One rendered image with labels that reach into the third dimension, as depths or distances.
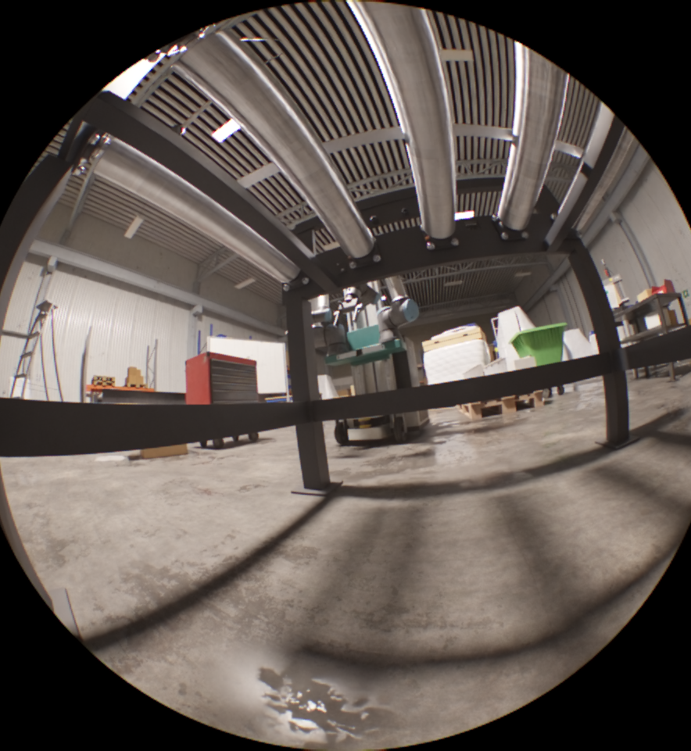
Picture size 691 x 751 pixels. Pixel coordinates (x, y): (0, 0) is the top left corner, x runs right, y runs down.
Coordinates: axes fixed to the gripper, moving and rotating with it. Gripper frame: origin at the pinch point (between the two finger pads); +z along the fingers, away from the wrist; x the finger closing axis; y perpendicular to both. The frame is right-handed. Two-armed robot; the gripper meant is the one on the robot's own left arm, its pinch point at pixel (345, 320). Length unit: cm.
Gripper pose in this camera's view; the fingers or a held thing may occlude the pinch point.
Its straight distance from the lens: 129.3
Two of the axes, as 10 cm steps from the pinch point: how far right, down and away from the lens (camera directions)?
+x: 7.7, -0.6, -6.4
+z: -2.3, 9.0, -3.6
